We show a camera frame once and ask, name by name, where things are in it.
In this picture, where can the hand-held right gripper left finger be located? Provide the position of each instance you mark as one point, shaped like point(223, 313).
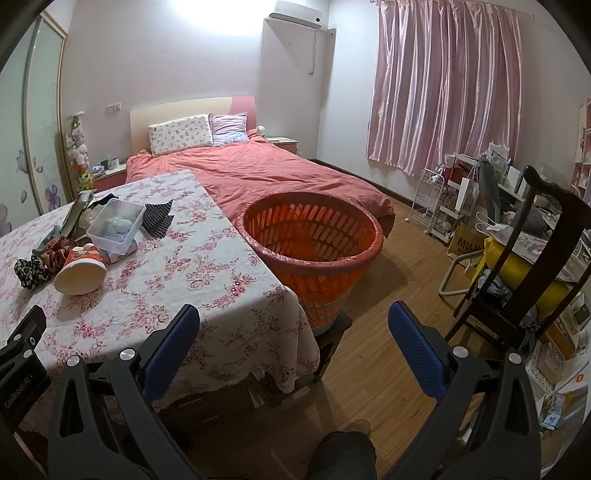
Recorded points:
point(171, 350)

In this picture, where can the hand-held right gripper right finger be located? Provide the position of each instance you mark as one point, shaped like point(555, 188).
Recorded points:
point(415, 350)

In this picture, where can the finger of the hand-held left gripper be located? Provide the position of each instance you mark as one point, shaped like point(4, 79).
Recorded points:
point(27, 332)

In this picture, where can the black floral cloth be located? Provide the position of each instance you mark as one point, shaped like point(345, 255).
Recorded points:
point(30, 273)

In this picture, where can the orange plastic laundry basket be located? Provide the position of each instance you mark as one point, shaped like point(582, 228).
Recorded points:
point(323, 281)

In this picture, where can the clear plastic container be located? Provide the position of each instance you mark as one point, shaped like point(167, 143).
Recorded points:
point(99, 236)

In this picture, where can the floral tablecloth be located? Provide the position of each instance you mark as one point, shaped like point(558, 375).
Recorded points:
point(184, 277)

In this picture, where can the paper cup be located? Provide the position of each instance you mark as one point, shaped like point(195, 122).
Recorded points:
point(78, 277)

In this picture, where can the dark wooden stool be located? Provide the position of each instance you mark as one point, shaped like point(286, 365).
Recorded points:
point(334, 341)

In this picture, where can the reddish brown scrunchie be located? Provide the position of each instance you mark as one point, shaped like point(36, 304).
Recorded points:
point(55, 247)

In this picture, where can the brown paper bag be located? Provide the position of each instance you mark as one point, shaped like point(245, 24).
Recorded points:
point(464, 244)

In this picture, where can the person's leg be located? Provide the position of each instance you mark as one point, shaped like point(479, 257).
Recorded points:
point(344, 457)

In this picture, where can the silver foil wrapper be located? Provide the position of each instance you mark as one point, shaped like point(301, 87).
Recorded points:
point(76, 212)

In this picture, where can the yellow bag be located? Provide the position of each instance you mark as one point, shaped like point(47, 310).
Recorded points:
point(521, 272)

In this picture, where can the white shelf cart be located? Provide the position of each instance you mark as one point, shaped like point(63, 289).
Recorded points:
point(455, 221)

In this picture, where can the stack of cardboard boxes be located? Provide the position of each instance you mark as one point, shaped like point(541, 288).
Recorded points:
point(563, 369)

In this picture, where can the green and yellow toy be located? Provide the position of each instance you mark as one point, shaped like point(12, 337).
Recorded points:
point(85, 179)

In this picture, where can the white paper bag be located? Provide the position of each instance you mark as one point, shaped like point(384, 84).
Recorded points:
point(466, 194)

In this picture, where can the pink bedside table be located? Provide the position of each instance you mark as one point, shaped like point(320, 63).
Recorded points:
point(111, 177)
point(284, 144)

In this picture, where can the dark wooden chair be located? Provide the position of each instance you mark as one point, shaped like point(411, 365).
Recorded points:
point(535, 221)

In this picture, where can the grey jacket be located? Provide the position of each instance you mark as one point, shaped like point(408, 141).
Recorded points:
point(491, 189)

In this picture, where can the white mug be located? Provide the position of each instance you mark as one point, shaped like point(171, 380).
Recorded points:
point(112, 162)

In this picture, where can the hanging plush toys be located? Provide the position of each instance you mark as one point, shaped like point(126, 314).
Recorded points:
point(76, 145)

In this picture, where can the bed with pink duvet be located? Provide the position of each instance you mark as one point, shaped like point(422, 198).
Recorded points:
point(277, 170)

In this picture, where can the white floral pillow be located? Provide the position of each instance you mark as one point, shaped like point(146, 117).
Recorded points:
point(178, 134)

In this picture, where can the wardrobe with flower print doors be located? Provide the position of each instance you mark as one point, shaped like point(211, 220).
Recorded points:
point(41, 115)

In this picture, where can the purple ruffled pillow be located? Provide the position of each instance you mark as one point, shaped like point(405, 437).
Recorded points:
point(228, 127)

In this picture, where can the bed headboard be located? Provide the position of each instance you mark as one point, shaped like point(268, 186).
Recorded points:
point(184, 110)

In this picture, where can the pink curtain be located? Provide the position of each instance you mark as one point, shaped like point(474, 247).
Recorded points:
point(438, 92)

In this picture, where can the white air conditioner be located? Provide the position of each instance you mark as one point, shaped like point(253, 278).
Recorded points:
point(295, 14)

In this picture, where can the white tube frame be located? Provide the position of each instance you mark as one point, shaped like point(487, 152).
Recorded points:
point(445, 286)

